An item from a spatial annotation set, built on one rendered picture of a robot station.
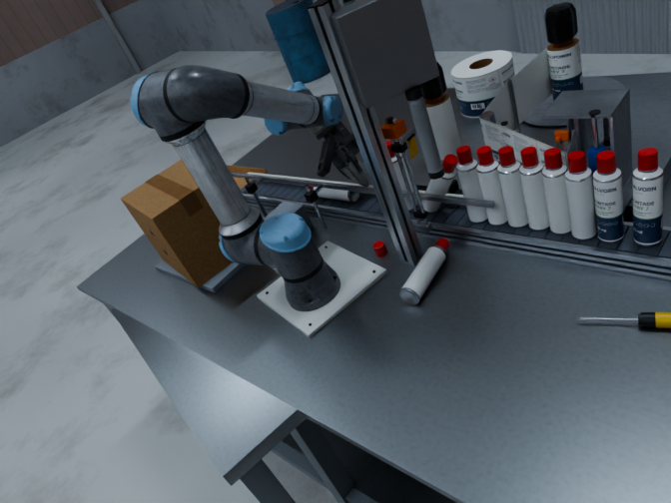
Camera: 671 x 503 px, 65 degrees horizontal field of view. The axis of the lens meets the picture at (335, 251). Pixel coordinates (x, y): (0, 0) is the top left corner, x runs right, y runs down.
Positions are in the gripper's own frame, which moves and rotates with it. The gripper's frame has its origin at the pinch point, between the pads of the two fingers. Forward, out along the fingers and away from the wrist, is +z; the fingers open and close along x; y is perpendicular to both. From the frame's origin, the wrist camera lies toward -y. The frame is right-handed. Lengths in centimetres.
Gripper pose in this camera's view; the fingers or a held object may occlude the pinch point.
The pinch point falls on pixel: (363, 185)
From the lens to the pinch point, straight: 159.3
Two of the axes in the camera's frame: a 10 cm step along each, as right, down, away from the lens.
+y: 6.1, -6.2, 4.8
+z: 6.5, 7.5, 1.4
